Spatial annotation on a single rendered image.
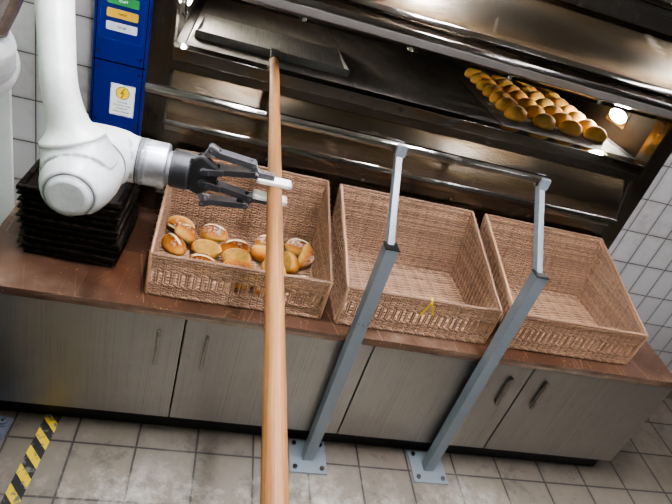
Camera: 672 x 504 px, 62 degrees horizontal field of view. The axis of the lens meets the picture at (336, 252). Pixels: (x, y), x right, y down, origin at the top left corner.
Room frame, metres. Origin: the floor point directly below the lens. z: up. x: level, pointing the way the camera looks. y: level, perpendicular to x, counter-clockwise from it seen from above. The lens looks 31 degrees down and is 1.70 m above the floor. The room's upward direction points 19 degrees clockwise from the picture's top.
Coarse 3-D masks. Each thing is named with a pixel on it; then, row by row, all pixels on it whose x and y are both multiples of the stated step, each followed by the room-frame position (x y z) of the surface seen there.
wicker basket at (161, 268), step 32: (192, 192) 1.70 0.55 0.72; (288, 192) 1.81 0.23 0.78; (320, 192) 1.85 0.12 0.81; (160, 224) 1.39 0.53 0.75; (224, 224) 1.71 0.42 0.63; (256, 224) 1.75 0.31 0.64; (288, 224) 1.79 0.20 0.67; (320, 224) 1.76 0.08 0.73; (160, 256) 1.28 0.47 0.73; (320, 256) 1.63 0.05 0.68; (160, 288) 1.28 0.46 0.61; (192, 288) 1.31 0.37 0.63; (224, 288) 1.41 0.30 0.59; (256, 288) 1.36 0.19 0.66; (288, 288) 1.39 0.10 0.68; (320, 288) 1.42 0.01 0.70
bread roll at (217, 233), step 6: (204, 228) 1.64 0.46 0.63; (210, 228) 1.64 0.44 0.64; (216, 228) 1.64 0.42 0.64; (222, 228) 1.66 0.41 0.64; (204, 234) 1.63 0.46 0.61; (210, 234) 1.63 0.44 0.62; (216, 234) 1.63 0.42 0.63; (222, 234) 1.64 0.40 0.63; (216, 240) 1.63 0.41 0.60; (222, 240) 1.64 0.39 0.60
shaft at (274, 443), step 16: (272, 64) 1.80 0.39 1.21; (272, 80) 1.64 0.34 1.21; (272, 96) 1.50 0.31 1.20; (272, 112) 1.39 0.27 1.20; (272, 128) 1.28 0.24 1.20; (272, 144) 1.19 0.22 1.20; (272, 160) 1.11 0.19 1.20; (272, 192) 0.97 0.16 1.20; (272, 208) 0.91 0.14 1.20; (272, 224) 0.86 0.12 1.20; (272, 240) 0.81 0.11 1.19; (272, 256) 0.76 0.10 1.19; (272, 272) 0.72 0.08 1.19; (272, 288) 0.68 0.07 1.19; (272, 304) 0.64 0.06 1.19; (272, 320) 0.61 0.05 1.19; (272, 336) 0.58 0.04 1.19; (272, 352) 0.55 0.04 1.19; (272, 368) 0.52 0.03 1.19; (272, 384) 0.50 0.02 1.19; (272, 400) 0.47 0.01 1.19; (272, 416) 0.45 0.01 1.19; (272, 432) 0.43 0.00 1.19; (272, 448) 0.41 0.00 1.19; (272, 464) 0.39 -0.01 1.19; (272, 480) 0.37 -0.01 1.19; (288, 480) 0.38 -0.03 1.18; (272, 496) 0.35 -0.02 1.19; (288, 496) 0.36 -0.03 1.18
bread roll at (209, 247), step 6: (198, 240) 1.53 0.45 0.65; (204, 240) 1.53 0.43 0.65; (210, 240) 1.54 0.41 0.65; (192, 246) 1.51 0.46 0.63; (198, 246) 1.51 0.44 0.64; (204, 246) 1.52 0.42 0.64; (210, 246) 1.53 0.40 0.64; (216, 246) 1.53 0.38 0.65; (198, 252) 1.50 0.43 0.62; (204, 252) 1.51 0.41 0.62; (210, 252) 1.52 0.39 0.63; (216, 252) 1.52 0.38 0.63
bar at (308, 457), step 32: (192, 96) 1.40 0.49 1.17; (320, 128) 1.50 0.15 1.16; (448, 160) 1.61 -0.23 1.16; (480, 160) 1.65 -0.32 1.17; (544, 192) 1.69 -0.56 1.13; (384, 256) 1.34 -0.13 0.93; (512, 320) 1.48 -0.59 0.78; (352, 352) 1.35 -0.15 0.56; (480, 384) 1.48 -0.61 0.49; (320, 416) 1.34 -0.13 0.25; (448, 416) 1.51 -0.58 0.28; (288, 448) 1.37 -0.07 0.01; (320, 448) 1.42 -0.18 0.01; (416, 480) 1.42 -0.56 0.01
